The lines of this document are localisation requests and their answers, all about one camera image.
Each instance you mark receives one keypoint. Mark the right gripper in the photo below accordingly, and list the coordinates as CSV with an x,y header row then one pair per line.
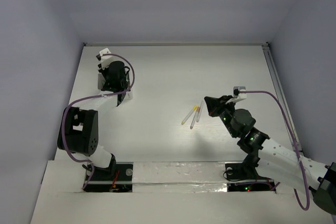
x,y
215,104

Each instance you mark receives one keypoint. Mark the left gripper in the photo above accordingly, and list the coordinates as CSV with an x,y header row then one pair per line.
x,y
123,94

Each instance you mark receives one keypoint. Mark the orange banded white marker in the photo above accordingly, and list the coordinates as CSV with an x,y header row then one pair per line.
x,y
199,110

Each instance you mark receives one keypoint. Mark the pink white marker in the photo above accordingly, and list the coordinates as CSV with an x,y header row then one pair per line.
x,y
194,120

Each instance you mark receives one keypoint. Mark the yellow marker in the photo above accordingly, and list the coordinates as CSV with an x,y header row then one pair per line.
x,y
189,115

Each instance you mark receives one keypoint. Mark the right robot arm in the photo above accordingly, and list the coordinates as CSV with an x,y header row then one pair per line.
x,y
267,158

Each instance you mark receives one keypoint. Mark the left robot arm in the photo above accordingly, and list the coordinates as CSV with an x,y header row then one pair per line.
x,y
79,128

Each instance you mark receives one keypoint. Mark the white divided container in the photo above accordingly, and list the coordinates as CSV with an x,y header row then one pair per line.
x,y
101,82

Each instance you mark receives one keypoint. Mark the white foam front board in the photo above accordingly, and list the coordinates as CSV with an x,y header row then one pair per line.
x,y
59,202

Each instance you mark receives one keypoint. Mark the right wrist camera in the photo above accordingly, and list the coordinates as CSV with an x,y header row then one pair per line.
x,y
238,94

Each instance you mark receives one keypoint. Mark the aluminium side rail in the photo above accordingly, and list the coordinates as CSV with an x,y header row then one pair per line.
x,y
279,91

